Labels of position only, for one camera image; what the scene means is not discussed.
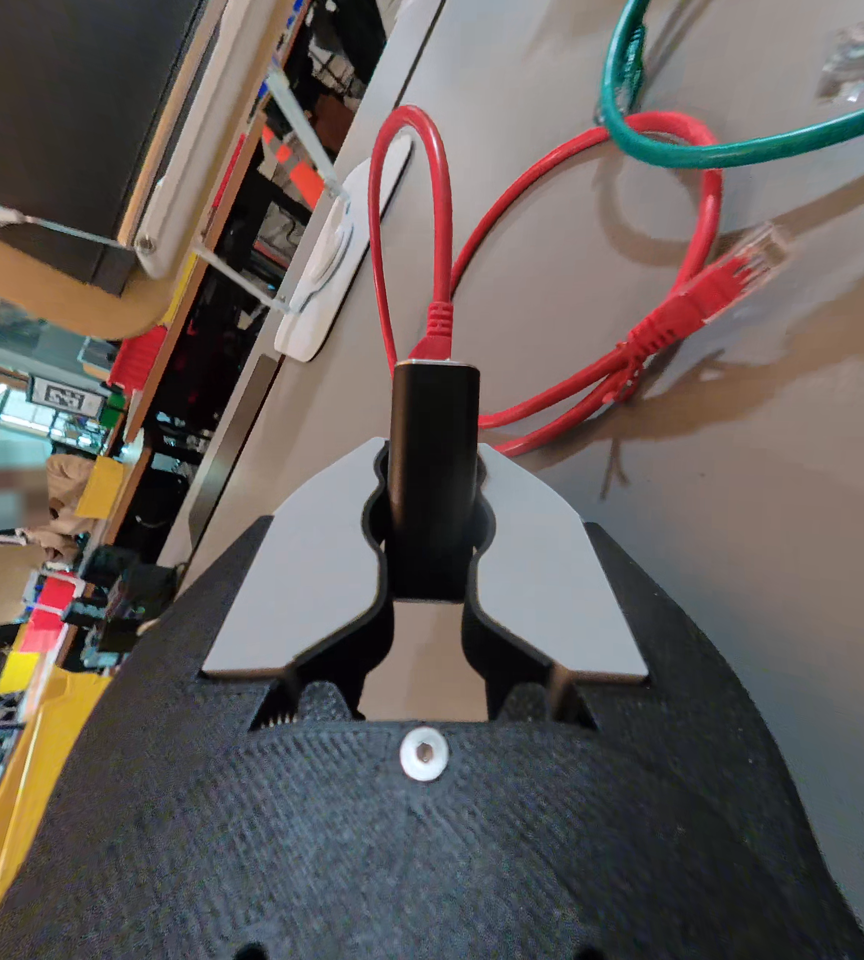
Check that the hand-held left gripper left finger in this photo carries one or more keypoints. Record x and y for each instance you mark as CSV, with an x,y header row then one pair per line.
x,y
297,585

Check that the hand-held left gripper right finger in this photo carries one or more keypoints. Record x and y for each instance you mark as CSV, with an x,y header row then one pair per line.
x,y
559,592

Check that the black two-port adapter box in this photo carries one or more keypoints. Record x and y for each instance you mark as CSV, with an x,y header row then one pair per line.
x,y
432,480

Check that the yellow plastic bin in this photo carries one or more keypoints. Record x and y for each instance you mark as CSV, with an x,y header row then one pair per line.
x,y
26,787

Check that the red plastic bin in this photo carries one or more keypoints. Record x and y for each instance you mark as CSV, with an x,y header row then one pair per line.
x,y
139,360

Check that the black and white marker sign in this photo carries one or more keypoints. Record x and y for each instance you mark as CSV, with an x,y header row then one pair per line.
x,y
68,396

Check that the black board with wooden frame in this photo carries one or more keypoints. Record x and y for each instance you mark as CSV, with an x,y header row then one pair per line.
x,y
41,112

